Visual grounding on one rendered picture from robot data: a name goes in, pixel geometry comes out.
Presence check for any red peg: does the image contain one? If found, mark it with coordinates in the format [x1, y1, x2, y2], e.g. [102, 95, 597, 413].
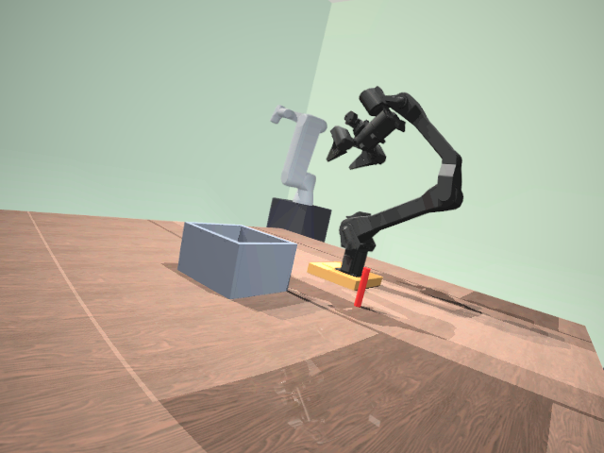
[354, 267, 370, 307]

